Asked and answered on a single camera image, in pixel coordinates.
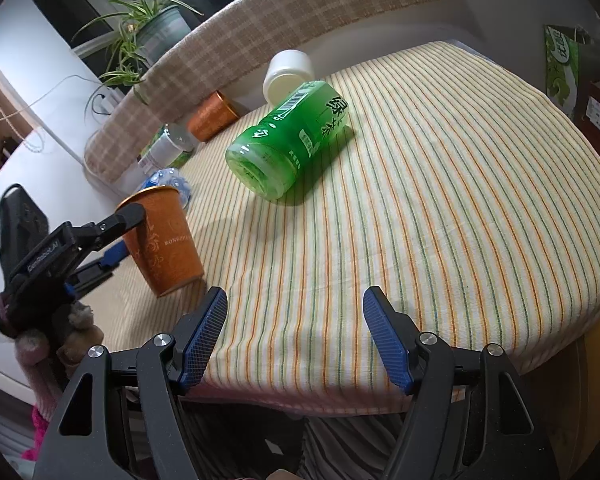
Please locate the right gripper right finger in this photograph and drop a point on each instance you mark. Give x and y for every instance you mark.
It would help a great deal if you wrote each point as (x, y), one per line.
(469, 418)

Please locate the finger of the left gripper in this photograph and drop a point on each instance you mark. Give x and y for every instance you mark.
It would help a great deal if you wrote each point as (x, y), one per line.
(94, 236)
(91, 275)

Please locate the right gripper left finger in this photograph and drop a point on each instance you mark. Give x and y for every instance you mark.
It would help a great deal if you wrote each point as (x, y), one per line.
(89, 436)

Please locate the orange paper cup front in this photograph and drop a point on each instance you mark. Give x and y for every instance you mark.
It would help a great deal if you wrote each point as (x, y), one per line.
(162, 246)

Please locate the orange paper cup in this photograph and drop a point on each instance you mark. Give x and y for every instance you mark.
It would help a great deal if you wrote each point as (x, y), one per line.
(162, 246)
(213, 115)

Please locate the orange blue soda bottle cup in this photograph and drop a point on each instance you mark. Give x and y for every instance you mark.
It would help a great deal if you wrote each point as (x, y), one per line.
(173, 178)

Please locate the orange paper cup rear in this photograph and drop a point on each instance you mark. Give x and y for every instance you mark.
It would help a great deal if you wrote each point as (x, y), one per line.
(213, 115)

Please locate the green tea bottle cup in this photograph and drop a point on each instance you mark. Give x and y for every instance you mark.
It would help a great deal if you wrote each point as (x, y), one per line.
(270, 157)

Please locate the white plastic cup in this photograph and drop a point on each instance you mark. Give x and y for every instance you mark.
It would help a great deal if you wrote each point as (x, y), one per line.
(287, 71)

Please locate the gloved left hand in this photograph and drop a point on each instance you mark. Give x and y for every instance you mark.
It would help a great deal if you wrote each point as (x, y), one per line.
(49, 364)

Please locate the green white label can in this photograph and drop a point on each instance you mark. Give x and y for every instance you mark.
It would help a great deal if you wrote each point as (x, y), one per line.
(171, 147)

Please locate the white power strip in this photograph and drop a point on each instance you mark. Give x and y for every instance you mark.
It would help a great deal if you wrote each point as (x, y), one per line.
(105, 100)

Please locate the plaid beige sill cloth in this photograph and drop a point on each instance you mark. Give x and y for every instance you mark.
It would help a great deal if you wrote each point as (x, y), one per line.
(231, 44)

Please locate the spider plant in green pot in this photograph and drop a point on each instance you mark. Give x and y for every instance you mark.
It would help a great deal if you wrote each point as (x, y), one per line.
(146, 30)

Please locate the striped yellow tablecloth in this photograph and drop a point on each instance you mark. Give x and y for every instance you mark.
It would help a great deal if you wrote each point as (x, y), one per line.
(459, 189)

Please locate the green gift bag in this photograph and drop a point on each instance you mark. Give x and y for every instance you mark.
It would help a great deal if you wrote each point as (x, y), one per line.
(572, 63)

